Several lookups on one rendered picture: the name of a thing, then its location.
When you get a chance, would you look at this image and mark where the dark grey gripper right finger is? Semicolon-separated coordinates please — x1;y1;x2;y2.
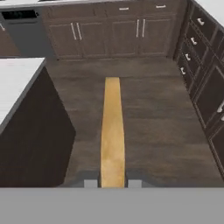
124;171;165;188

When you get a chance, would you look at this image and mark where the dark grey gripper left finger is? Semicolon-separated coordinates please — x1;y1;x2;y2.
62;171;102;188

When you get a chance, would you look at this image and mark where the tan bread slice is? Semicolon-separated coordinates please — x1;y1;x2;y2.
100;76;127;188

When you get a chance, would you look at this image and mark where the dark island counter with white top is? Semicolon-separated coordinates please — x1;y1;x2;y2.
0;57;78;188

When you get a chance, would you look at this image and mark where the dark brown drawer and cupboard run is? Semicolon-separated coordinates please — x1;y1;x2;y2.
172;0;224;181

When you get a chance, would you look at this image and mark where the grey dishwasher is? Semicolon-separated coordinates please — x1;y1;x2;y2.
0;8;57;60

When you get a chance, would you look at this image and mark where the brown cupboard beside dishwasher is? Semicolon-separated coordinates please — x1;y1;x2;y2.
0;22;22;58

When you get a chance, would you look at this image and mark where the brown cupboard run with bar handles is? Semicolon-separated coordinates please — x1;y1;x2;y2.
41;0;188;61

